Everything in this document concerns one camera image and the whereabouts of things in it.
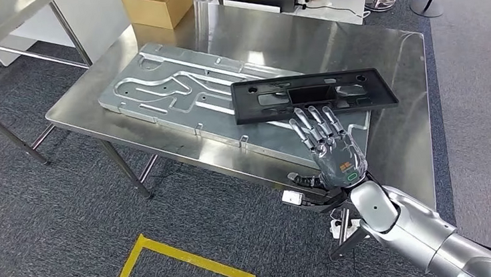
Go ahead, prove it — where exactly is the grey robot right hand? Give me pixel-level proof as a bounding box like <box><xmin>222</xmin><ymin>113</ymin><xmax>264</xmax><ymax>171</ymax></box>
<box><xmin>281</xmin><ymin>101</ymin><xmax>371</xmax><ymax>196</ymax></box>

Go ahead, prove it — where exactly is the black plastic plate frame part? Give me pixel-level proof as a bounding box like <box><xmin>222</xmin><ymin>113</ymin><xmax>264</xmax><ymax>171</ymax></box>
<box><xmin>229</xmin><ymin>65</ymin><xmax>401</xmax><ymax>127</ymax></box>

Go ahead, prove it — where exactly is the stainless steel workbench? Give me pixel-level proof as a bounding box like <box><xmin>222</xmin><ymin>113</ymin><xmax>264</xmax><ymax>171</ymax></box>
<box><xmin>37</xmin><ymin>0</ymin><xmax>444</xmax><ymax>277</ymax></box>

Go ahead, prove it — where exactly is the white desk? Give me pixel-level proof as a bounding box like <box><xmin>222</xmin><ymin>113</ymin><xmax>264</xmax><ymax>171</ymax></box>
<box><xmin>215</xmin><ymin>0</ymin><xmax>370</xmax><ymax>37</ymax></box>

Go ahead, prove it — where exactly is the white power strip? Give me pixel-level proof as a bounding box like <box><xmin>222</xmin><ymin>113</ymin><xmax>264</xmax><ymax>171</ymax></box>
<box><xmin>330</xmin><ymin>216</ymin><xmax>364</xmax><ymax>240</ymax></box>

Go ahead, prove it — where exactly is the brown cardboard box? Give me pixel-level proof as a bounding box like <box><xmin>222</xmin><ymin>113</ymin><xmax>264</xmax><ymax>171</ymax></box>
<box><xmin>121</xmin><ymin>0</ymin><xmax>197</xmax><ymax>35</ymax></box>

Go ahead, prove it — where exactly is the stamped sheet metal panel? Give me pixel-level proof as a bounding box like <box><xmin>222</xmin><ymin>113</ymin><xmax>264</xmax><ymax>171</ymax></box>
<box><xmin>94</xmin><ymin>24</ymin><xmax>375</xmax><ymax>189</ymax></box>

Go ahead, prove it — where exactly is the white cabinet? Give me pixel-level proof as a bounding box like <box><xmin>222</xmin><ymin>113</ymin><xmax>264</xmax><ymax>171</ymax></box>
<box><xmin>0</xmin><ymin>0</ymin><xmax>133</xmax><ymax>73</ymax></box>

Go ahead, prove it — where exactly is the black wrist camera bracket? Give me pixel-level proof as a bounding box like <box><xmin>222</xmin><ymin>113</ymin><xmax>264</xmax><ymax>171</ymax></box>
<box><xmin>299</xmin><ymin>186</ymin><xmax>350</xmax><ymax>216</ymax></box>

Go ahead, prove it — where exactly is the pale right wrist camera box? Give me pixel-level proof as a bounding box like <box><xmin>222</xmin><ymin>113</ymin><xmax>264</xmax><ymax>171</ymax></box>
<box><xmin>282</xmin><ymin>188</ymin><xmax>304</xmax><ymax>207</ymax></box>

